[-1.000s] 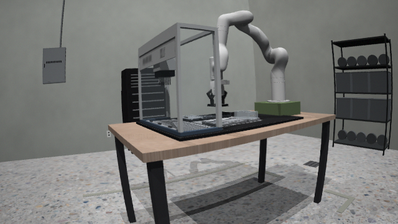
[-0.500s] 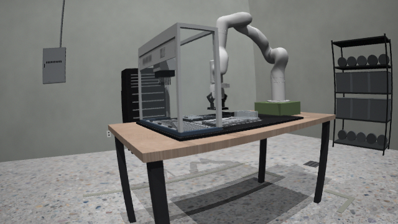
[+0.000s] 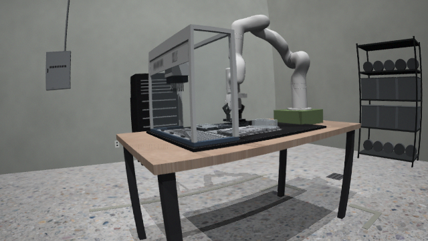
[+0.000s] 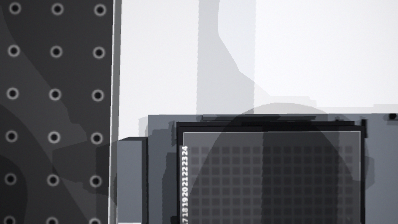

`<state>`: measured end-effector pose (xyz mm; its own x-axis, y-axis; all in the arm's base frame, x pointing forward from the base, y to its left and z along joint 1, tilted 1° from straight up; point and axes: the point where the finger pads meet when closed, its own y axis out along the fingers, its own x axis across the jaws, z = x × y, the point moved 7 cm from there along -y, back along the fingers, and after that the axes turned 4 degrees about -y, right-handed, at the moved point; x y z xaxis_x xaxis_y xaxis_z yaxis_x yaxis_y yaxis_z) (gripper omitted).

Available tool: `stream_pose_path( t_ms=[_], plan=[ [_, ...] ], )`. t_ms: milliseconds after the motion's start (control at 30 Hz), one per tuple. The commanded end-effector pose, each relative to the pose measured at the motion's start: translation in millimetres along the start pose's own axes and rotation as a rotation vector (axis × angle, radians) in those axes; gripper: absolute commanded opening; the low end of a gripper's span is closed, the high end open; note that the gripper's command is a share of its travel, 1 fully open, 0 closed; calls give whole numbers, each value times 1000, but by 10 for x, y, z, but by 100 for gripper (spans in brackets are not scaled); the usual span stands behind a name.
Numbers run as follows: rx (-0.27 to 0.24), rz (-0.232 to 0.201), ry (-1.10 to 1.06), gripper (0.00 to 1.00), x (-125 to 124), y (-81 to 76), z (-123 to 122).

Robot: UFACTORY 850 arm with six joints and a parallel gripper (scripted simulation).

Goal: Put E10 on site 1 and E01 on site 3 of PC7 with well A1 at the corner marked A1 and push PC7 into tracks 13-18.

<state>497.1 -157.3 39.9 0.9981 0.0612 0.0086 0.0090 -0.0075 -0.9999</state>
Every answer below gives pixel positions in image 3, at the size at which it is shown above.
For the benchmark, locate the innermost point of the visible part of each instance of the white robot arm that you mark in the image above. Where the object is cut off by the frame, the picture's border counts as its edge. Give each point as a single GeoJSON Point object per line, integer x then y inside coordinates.
{"type": "Point", "coordinates": [300, 61]}

